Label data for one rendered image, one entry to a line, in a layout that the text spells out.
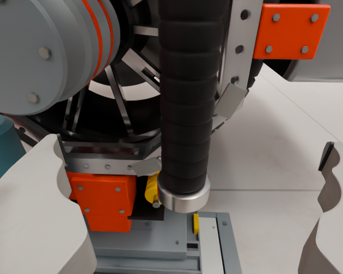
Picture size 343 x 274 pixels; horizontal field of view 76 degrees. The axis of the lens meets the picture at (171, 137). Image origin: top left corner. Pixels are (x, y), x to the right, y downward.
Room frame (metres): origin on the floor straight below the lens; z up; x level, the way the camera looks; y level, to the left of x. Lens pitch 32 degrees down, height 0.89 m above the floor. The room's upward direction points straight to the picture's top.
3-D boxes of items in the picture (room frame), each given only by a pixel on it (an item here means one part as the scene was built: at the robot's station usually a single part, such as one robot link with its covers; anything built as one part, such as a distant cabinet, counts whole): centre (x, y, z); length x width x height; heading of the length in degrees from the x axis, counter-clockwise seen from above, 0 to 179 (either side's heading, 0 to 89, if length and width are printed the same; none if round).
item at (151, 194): (0.47, 0.03, 0.51); 0.29 x 0.06 x 0.06; 178
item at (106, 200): (0.42, 0.15, 0.48); 0.16 x 0.12 x 0.17; 178
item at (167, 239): (0.55, 0.14, 0.32); 0.40 x 0.30 x 0.28; 88
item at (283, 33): (0.37, -0.16, 0.85); 0.09 x 0.08 x 0.07; 88
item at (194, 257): (0.55, 0.14, 0.13); 0.50 x 0.36 x 0.10; 88
